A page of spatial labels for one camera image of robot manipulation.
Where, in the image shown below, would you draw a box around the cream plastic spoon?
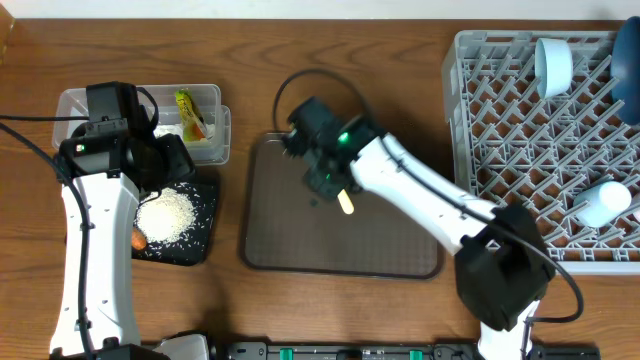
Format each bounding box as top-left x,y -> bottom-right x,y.
337,189 -> 355,215

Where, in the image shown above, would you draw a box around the white napkin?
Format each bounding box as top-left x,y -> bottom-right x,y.
154,124 -> 216,143

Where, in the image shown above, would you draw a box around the green snack wrapper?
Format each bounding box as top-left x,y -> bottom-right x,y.
174,89 -> 207,142

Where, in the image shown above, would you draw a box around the rice grains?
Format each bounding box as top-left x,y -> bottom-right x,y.
133,182 -> 217,259

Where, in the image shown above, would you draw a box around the orange carrot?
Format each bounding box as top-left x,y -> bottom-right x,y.
131,227 -> 147,251

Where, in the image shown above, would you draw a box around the light blue bowl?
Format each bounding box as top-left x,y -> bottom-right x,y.
534,38 -> 573,99

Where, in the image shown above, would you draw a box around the small blue cup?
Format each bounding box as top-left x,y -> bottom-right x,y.
573,181 -> 632,228

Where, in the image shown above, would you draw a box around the dark blue plate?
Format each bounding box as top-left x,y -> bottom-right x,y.
610,16 -> 639,126

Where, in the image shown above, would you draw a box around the pink white cup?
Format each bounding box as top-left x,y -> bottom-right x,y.
631,193 -> 640,222

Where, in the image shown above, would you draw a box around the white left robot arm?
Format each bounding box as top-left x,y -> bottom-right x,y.
49,82 -> 195,359

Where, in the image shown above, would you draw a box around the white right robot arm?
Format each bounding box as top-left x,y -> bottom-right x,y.
283,97 -> 556,359

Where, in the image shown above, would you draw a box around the black waste tray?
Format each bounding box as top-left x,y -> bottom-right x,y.
130,167 -> 221,267

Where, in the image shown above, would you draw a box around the grey dishwasher rack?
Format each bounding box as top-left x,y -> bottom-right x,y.
442,30 -> 639,275

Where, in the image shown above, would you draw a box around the clear plastic bin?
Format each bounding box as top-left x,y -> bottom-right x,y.
52,84 -> 231,166

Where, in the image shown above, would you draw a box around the brown serving tray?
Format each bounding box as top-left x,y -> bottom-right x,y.
240,133 -> 447,280

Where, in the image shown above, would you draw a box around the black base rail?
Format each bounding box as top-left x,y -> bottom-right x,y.
224,341 -> 601,360

